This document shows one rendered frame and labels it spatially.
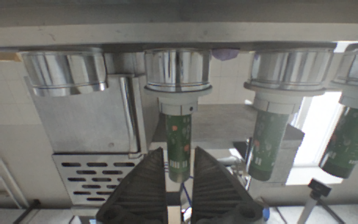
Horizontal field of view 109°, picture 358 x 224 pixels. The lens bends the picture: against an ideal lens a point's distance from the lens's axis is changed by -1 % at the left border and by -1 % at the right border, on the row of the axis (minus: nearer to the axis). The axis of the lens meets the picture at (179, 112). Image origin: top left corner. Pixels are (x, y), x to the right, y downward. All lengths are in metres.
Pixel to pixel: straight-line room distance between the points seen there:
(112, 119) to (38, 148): 2.69
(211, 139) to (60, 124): 0.28
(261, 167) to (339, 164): 0.11
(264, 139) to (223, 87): 1.57
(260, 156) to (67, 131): 0.30
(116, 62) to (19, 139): 2.83
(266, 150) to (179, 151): 0.10
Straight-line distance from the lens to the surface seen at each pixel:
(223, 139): 0.30
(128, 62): 0.23
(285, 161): 0.39
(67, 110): 0.28
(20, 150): 3.15
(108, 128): 0.25
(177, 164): 0.17
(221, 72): 1.70
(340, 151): 0.27
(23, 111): 2.70
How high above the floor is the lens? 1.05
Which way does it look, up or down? 20 degrees up
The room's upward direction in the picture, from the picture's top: 179 degrees clockwise
